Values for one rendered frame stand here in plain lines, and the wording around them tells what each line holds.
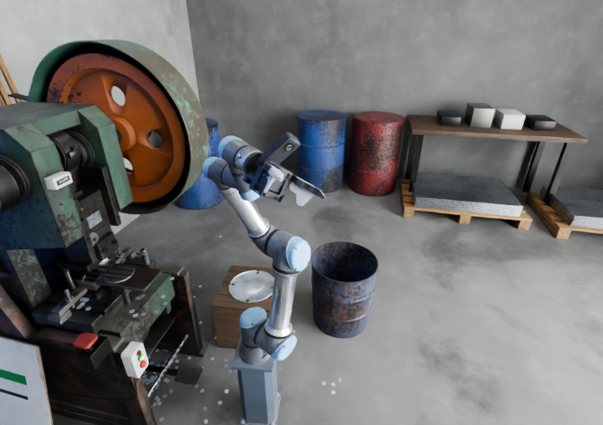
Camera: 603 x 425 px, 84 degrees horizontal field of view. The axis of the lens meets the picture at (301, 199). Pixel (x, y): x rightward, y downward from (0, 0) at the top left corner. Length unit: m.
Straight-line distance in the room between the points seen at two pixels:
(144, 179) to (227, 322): 0.95
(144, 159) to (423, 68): 3.35
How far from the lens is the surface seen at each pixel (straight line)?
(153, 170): 1.86
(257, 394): 1.83
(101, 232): 1.71
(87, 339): 1.56
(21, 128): 1.46
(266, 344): 1.50
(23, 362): 2.03
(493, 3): 4.47
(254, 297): 2.12
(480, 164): 4.78
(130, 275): 1.75
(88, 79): 1.91
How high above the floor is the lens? 1.78
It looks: 27 degrees down
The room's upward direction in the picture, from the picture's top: straight up
